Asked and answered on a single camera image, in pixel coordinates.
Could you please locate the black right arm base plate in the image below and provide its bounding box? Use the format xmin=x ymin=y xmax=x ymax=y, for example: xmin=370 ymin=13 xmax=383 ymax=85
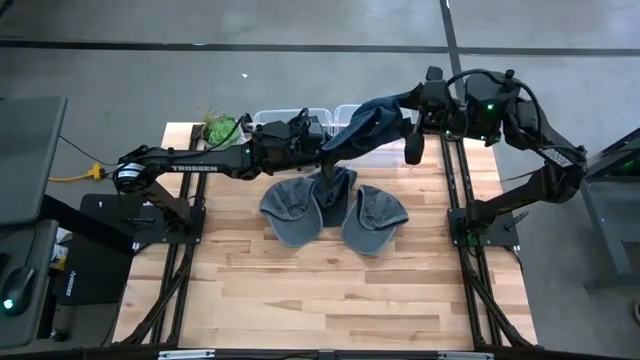
xmin=447 ymin=207 xmax=521 ymax=249

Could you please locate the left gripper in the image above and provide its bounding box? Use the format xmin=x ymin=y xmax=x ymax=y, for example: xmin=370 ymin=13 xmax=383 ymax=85
xmin=249 ymin=107 xmax=340 ymax=199

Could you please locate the yellow extension cord plug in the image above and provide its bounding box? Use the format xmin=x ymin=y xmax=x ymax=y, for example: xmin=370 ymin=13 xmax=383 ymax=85
xmin=48 ymin=163 xmax=107 ymax=184

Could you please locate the grey metal side desk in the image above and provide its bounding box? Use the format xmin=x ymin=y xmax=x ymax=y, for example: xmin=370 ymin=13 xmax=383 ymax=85
xmin=579 ymin=127 xmax=640 ymax=292

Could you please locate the clear plastic bin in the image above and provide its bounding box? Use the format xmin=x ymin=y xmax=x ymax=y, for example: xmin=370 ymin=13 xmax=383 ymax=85
xmin=252 ymin=107 xmax=334 ymax=136
xmin=333 ymin=103 xmax=416 ymax=169

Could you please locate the grey desk with mouse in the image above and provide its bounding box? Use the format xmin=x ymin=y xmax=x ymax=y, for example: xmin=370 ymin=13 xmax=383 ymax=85
xmin=0 ymin=219 xmax=60 ymax=351

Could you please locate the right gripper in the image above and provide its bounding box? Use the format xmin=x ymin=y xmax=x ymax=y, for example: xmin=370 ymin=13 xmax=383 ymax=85
xmin=397 ymin=66 xmax=469 ymax=167

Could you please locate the black Trossen case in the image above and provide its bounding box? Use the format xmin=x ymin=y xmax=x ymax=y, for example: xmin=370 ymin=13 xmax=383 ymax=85
xmin=56 ymin=193 xmax=146 ymax=307

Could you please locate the black computer mouse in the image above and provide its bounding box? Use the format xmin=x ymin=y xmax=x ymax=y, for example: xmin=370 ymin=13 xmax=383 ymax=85
xmin=0 ymin=265 xmax=37 ymax=318

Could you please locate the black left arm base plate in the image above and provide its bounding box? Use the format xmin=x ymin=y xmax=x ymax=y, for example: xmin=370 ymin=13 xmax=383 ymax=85
xmin=132 ymin=204 xmax=207 ymax=246

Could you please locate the black aluminium table frame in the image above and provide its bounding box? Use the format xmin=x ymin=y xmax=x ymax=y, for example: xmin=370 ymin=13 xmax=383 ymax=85
xmin=112 ymin=122 xmax=539 ymax=351

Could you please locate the succulent in patterned pot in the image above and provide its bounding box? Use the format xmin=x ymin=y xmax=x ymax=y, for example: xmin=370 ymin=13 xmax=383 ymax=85
xmin=199 ymin=105 xmax=246 ymax=149

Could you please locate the grey baseball cap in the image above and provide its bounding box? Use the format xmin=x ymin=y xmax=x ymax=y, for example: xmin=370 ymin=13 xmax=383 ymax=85
xmin=258 ymin=176 xmax=324 ymax=250
xmin=342 ymin=184 xmax=410 ymax=258

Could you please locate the small white yellow box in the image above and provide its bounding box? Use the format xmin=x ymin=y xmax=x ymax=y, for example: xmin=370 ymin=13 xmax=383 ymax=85
xmin=49 ymin=227 xmax=70 ymax=271

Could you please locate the grey flat monitor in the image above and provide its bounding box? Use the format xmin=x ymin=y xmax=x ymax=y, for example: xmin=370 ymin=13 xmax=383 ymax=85
xmin=0 ymin=95 xmax=69 ymax=226

